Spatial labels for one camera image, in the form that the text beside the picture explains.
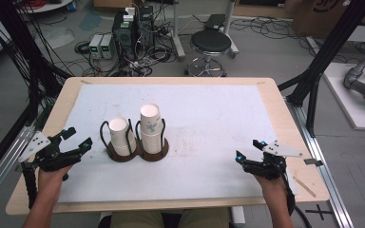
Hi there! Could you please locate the black laptop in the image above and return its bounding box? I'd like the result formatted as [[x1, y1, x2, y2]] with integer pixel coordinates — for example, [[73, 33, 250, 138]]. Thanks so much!
[[203, 13, 228, 31]]

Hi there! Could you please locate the tangle of cables by computers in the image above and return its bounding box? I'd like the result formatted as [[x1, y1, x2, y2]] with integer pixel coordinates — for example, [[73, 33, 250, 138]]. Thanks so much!
[[73, 39, 179, 78]]

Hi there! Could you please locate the white round table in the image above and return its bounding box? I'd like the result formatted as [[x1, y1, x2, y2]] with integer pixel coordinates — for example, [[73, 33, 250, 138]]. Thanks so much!
[[16, 0, 74, 14]]

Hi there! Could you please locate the white floor platform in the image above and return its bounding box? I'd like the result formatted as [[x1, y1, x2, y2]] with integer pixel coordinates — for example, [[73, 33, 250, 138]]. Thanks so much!
[[322, 62, 365, 132]]

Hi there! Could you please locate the white power supply unit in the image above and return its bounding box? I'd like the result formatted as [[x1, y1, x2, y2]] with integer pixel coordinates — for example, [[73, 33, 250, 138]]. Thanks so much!
[[100, 33, 115, 61], [88, 33, 104, 60]]

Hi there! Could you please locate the dark wire cup holder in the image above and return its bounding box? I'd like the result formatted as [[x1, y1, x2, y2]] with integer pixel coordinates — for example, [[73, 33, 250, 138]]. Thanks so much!
[[99, 118, 170, 163]]

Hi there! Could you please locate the white table mat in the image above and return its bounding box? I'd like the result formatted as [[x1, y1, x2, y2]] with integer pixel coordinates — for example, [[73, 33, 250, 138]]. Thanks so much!
[[58, 84, 279, 203]]

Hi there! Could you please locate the person's left leg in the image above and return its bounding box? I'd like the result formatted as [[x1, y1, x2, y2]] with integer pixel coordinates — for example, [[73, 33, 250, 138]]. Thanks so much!
[[109, 210, 166, 228]]

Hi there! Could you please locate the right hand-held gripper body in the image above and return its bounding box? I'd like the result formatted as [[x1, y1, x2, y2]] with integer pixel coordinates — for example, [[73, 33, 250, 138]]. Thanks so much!
[[244, 140, 304, 181]]

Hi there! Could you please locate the black computer tower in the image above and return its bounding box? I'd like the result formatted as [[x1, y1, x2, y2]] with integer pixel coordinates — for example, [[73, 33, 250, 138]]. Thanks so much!
[[111, 10, 138, 62], [137, 4, 156, 49]]

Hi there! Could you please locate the black round stool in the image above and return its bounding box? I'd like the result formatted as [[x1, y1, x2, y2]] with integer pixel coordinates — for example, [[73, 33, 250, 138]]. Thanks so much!
[[184, 29, 233, 78]]

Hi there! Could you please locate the tangle of black floor cables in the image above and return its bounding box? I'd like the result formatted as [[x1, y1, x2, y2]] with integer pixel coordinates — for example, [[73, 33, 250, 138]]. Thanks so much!
[[230, 15, 312, 42]]

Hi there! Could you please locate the person's leg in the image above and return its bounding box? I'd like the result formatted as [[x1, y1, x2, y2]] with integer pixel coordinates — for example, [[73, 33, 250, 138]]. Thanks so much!
[[177, 207, 232, 228], [109, 210, 166, 228]]

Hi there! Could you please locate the small grey tape piece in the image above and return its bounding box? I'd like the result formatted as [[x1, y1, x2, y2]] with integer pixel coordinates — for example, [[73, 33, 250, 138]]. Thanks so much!
[[303, 158, 324, 167]]

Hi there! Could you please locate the white table leg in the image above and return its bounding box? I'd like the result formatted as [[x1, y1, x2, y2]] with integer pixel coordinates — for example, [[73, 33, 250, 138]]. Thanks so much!
[[231, 206, 246, 228]]

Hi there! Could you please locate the bundle of black hanging cables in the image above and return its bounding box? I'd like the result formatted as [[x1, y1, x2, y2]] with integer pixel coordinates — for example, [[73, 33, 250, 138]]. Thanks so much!
[[0, 0, 74, 127]]

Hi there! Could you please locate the tall stack of paper cups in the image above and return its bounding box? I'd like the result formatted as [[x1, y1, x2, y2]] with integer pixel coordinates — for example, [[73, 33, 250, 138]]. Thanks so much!
[[139, 103, 165, 155]]

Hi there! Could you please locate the brown cardboard box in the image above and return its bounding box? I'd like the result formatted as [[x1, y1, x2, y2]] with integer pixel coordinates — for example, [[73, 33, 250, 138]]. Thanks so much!
[[292, 0, 365, 40]]

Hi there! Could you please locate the red cable coil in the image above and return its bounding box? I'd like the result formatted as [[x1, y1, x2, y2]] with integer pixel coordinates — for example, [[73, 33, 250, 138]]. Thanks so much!
[[24, 0, 48, 10]]

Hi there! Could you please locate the person's right hand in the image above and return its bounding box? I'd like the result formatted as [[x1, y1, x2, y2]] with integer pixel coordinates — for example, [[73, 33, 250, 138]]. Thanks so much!
[[255, 172, 290, 204]]

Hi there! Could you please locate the thin wooden stick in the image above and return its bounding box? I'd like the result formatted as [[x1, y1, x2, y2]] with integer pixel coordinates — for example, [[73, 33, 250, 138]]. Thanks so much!
[[293, 176, 317, 199]]

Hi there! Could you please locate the person's left hand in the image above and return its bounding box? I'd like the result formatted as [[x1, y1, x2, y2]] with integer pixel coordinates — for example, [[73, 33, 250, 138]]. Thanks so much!
[[36, 164, 74, 200]]

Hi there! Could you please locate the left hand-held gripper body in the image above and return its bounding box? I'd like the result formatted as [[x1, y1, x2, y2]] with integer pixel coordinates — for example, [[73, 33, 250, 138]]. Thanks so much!
[[18, 131, 84, 174]]

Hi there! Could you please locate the short stack of paper cups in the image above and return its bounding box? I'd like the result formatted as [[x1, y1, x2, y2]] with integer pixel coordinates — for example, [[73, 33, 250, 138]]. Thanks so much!
[[108, 117, 138, 157]]

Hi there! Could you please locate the aluminium floor rail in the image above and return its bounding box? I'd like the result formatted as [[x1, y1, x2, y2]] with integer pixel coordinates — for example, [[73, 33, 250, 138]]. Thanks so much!
[[0, 124, 46, 213], [285, 97, 356, 228]]

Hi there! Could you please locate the person's right leg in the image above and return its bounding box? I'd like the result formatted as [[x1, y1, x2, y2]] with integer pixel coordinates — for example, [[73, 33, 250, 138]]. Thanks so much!
[[177, 207, 232, 228]]

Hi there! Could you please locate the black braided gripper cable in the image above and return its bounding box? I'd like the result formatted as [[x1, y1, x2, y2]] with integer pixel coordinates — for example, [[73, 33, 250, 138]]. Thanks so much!
[[21, 161, 40, 210], [279, 172, 313, 228]]

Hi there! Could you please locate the black metal frame post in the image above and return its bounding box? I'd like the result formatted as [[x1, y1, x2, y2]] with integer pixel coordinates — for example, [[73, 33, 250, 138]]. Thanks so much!
[[278, 0, 365, 138]]

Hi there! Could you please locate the white metal stand leg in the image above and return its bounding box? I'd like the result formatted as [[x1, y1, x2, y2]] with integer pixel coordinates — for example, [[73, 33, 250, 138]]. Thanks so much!
[[170, 0, 186, 62], [220, 0, 240, 60]]

